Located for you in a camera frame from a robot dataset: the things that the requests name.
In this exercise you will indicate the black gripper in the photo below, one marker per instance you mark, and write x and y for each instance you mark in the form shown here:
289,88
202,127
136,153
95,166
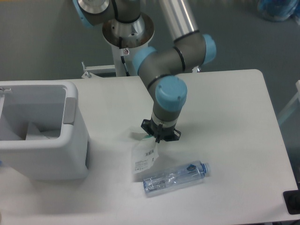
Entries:
160,132

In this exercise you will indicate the white plastic packaging bag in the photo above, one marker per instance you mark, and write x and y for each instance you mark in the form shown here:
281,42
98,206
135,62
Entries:
144,152

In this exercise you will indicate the clear plastic water bottle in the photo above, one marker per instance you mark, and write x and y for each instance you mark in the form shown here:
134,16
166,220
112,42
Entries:
174,178

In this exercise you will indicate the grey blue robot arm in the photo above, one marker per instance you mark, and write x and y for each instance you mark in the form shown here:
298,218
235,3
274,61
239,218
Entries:
168,93

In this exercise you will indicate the white trash can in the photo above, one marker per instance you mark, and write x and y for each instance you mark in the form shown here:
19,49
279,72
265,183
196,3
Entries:
42,131

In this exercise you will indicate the black device at table edge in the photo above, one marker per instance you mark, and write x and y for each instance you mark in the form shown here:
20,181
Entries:
292,201

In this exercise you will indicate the blue plastic bag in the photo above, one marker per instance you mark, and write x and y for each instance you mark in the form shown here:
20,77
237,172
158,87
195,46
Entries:
276,10

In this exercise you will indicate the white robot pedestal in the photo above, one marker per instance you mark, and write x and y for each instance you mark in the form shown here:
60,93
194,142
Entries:
126,39

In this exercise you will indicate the white frame at right edge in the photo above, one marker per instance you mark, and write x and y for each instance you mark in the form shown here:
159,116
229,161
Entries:
290,107

